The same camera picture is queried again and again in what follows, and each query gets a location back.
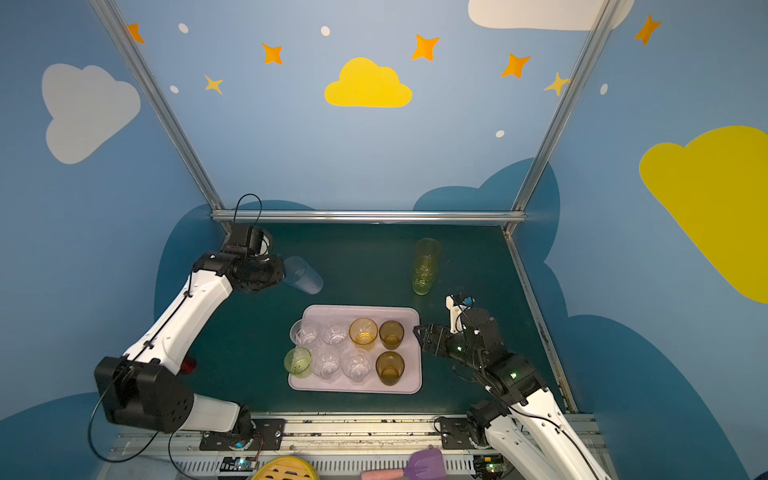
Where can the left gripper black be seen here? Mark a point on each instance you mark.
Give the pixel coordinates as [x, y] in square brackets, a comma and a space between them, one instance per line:
[271, 271]

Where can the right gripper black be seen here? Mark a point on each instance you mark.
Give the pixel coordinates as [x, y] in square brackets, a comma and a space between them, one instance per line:
[440, 341]

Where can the brown textured cup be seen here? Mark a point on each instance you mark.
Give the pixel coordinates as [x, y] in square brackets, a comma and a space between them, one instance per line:
[391, 334]
[390, 367]

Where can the tall blue textured cup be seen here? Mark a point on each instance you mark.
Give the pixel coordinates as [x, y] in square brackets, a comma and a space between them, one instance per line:
[300, 275]

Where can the tall green cup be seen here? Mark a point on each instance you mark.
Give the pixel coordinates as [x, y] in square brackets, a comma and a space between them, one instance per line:
[424, 274]

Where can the pink plastic tray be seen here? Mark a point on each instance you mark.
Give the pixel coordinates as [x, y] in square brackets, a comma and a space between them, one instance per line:
[409, 349]

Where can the yellow transparent cup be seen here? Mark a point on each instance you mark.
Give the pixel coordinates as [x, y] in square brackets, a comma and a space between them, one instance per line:
[363, 333]

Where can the clear faceted glass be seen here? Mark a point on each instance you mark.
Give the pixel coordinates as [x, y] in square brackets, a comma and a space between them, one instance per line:
[356, 365]
[306, 334]
[326, 363]
[335, 333]

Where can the clear faceted glass back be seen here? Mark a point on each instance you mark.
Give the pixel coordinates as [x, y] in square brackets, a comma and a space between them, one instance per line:
[335, 333]

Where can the small green cup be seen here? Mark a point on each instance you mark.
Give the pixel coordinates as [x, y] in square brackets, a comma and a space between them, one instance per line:
[298, 362]

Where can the tall yellow cup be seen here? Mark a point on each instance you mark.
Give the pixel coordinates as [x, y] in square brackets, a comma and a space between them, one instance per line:
[428, 247]

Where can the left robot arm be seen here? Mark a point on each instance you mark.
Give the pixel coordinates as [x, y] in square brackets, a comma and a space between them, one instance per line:
[142, 387]

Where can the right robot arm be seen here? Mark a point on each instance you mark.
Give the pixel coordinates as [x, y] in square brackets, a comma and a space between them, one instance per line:
[522, 421]

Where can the purple toy shovel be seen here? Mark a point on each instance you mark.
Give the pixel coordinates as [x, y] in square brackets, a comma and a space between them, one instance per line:
[422, 465]

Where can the yellow round lid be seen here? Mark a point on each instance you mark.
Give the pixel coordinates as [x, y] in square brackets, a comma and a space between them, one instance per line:
[286, 468]

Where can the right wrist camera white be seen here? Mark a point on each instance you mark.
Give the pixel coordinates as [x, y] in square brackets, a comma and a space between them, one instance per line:
[458, 304]

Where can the aluminium frame rear bar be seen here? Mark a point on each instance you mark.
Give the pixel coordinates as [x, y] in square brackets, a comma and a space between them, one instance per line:
[369, 217]

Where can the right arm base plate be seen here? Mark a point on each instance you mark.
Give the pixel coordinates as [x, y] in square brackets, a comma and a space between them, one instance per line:
[459, 433]

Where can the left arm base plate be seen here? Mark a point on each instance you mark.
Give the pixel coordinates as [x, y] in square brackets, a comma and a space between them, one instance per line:
[264, 434]

